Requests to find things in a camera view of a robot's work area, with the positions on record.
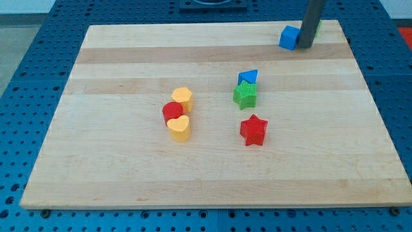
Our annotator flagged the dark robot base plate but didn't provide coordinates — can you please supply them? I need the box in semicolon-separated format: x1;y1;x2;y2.
179;0;248;12

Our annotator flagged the yellow heart block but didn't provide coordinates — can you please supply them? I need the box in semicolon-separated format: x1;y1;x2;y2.
167;115;191;142

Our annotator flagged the red star block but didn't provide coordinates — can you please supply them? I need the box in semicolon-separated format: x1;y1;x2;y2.
239;114;268;146

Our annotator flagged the green star block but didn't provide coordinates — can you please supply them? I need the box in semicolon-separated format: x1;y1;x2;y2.
232;81;258;110

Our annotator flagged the green block behind rod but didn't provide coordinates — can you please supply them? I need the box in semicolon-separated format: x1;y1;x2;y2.
315;20;322;37

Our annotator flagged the blue cube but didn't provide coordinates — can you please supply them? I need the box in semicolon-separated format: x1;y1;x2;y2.
279;25;300;50

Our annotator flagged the red cylinder block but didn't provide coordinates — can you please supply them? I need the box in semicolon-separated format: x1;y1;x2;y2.
162;102;184;124

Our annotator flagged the wooden board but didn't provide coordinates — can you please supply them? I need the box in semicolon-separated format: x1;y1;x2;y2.
20;20;411;210

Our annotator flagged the blue triangle block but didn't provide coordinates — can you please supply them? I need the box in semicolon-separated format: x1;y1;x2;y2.
238;69;258;85

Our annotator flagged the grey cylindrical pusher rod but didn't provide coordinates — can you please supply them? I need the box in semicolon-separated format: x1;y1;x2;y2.
297;0;326;48

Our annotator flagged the yellow hexagon block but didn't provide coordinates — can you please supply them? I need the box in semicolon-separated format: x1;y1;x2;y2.
171;87;194;113

